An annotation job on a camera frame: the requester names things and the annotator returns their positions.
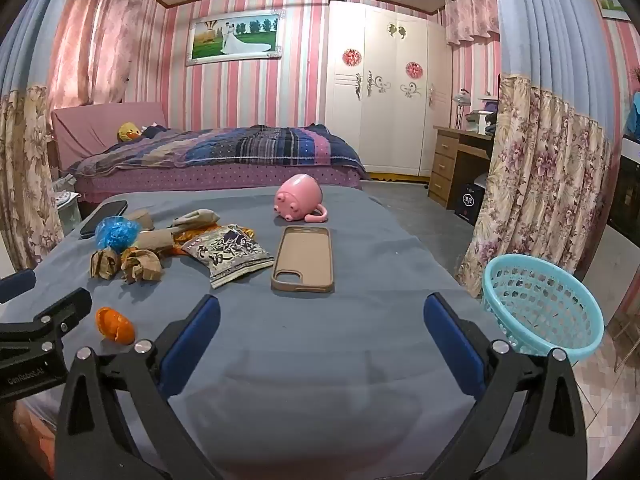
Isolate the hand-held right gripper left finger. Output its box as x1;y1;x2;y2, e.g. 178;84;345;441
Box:
55;294;223;480

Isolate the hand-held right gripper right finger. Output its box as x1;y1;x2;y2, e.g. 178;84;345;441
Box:
422;291;588;480

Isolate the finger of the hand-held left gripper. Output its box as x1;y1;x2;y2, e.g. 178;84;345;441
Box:
0;269;37;304
0;287;94;359

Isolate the orange fruit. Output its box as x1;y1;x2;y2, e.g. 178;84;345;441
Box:
96;307;136;345

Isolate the grey printed snack packet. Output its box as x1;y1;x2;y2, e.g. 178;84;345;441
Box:
181;224;275;289

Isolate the teal plastic basket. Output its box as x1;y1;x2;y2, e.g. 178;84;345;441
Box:
481;254;605;362

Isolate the blue plastic bag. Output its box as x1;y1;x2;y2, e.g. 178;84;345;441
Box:
95;216;142;251

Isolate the orange candy wrapper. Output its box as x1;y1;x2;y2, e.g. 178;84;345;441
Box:
170;230;201;256

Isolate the brown paper roll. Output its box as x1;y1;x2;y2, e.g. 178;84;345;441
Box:
132;227;185;251

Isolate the brown cardboard tube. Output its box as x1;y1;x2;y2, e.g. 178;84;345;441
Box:
124;209;155;232

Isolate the black smartphone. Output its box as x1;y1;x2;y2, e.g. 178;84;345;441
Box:
80;200;129;239

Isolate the brown phone case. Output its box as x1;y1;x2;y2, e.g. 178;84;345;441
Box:
271;226;335;294

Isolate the black paper bag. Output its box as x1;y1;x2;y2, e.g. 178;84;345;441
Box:
452;182;483;226

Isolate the blue floral curtain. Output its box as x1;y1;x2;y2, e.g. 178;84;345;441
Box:
457;0;628;301
0;0;101;271

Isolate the pink bed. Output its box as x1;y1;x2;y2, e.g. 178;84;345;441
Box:
50;101;371;206

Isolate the pink pig mug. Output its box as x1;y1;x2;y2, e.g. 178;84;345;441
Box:
273;173;329;223

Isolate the pink covered headboard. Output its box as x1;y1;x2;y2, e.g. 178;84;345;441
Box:
51;101;166;171

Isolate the wooden desk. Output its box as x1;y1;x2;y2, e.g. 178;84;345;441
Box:
429;127;496;211

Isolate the patchwork blanket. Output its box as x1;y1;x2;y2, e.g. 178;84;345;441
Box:
67;124;363;178

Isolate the white printer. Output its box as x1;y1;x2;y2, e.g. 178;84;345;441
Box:
465;110;498;135

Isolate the white cabinet appliance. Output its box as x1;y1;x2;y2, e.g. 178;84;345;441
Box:
607;135;640;251

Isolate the white wardrobe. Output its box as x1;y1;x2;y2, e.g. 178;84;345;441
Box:
325;1;453;178

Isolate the pink window curtain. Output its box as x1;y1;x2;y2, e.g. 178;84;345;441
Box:
47;0;168;108

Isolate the blue cloth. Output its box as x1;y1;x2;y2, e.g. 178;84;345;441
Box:
625;92;640;138

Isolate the pink curtain valance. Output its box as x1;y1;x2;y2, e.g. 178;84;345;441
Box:
444;0;501;46

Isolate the framed wall poster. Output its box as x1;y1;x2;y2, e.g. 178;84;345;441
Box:
185;10;285;67

